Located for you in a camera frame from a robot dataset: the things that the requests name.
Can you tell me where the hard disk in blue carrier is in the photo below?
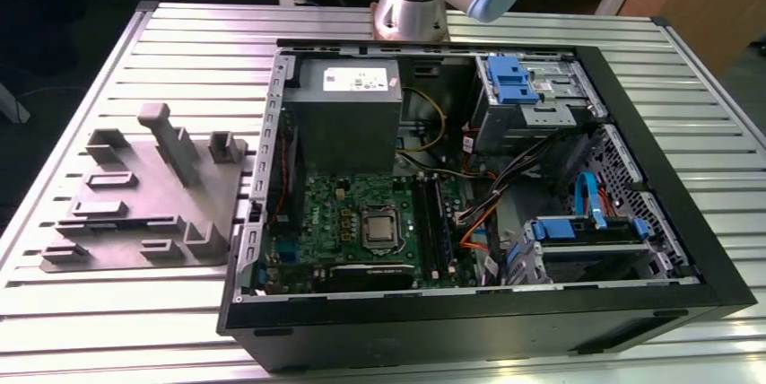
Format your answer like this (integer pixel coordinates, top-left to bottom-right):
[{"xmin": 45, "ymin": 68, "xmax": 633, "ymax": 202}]
[{"xmin": 531, "ymin": 216, "xmax": 647, "ymax": 246}]

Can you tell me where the orange wire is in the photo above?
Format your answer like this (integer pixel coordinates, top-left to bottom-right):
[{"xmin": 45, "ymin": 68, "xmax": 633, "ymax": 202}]
[{"xmin": 459, "ymin": 220, "xmax": 498, "ymax": 250}]

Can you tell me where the silver perforated disk bay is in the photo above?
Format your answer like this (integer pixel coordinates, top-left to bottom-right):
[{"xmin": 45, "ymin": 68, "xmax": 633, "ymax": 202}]
[{"xmin": 519, "ymin": 126, "xmax": 695, "ymax": 286}]

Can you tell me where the silver CPU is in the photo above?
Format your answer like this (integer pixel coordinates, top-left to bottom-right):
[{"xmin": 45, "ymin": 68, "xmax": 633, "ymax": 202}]
[{"xmin": 364, "ymin": 216, "xmax": 400, "ymax": 241}]

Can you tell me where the grey chair leg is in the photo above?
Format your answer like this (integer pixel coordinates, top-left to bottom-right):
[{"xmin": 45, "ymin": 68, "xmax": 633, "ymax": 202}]
[{"xmin": 0, "ymin": 83, "xmax": 31, "ymax": 125}]

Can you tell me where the grey parts rack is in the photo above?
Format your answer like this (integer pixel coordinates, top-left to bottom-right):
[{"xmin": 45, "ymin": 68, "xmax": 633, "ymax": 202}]
[{"xmin": 39, "ymin": 103, "xmax": 250, "ymax": 275}]

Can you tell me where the green motherboard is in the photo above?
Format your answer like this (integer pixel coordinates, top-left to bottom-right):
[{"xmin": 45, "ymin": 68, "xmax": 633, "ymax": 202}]
[{"xmin": 262, "ymin": 172, "xmax": 480, "ymax": 291}]

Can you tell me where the black cable bundle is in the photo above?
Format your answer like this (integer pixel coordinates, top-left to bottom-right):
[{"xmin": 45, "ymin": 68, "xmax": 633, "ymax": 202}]
[{"xmin": 454, "ymin": 139, "xmax": 551, "ymax": 223}]

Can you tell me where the black graphics card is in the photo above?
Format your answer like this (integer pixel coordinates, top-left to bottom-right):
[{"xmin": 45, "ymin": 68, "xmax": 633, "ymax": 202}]
[{"xmin": 326, "ymin": 262, "xmax": 415, "ymax": 292}]

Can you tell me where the blue drive carrier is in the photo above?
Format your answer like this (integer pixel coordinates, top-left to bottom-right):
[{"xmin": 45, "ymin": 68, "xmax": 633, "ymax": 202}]
[{"xmin": 487, "ymin": 56, "xmax": 543, "ymax": 105}]

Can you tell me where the grey power supply unit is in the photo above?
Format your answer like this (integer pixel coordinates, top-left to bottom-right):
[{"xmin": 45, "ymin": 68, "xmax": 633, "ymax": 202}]
[{"xmin": 284, "ymin": 58, "xmax": 403, "ymax": 177}]

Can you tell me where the black open PC case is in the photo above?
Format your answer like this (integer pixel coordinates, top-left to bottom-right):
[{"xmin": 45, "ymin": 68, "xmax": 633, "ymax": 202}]
[{"xmin": 215, "ymin": 38, "xmax": 759, "ymax": 374}]

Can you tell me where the blue flat data wire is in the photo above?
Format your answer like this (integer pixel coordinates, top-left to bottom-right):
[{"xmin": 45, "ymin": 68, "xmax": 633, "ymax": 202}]
[{"xmin": 574, "ymin": 171, "xmax": 610, "ymax": 229}]

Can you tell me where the black CPU socket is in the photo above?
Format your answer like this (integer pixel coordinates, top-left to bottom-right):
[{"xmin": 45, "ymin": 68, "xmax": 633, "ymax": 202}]
[{"xmin": 356, "ymin": 206, "xmax": 406, "ymax": 254}]

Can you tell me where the silver drive cage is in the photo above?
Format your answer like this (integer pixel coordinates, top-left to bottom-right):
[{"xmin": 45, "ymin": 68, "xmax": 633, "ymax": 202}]
[{"xmin": 471, "ymin": 54, "xmax": 606, "ymax": 156}]

